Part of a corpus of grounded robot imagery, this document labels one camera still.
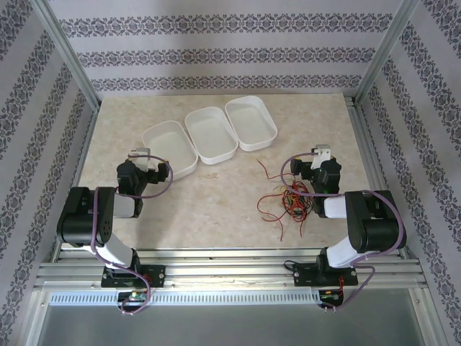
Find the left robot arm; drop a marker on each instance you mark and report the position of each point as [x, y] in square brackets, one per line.
[81, 216]

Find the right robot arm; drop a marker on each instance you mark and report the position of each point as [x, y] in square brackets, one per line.
[374, 223]

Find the white plastic tray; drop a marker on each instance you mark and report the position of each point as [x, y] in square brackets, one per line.
[252, 119]
[212, 133]
[169, 144]

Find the small green circuit board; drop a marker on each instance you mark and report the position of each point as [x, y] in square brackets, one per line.
[135, 295]
[329, 296]

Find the grey metal panel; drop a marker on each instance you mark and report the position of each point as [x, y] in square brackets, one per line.
[230, 328]

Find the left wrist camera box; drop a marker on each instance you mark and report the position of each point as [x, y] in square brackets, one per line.
[144, 155]

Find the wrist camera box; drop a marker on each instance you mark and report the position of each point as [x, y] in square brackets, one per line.
[322, 153]
[144, 155]

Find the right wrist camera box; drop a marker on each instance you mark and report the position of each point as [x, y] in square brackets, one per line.
[322, 153]

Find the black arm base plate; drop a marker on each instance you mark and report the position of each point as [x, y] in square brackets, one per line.
[156, 275]
[306, 275]

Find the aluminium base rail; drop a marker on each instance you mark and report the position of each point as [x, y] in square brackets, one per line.
[230, 268]

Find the aluminium frame post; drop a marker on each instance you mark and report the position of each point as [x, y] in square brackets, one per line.
[72, 61]
[385, 47]

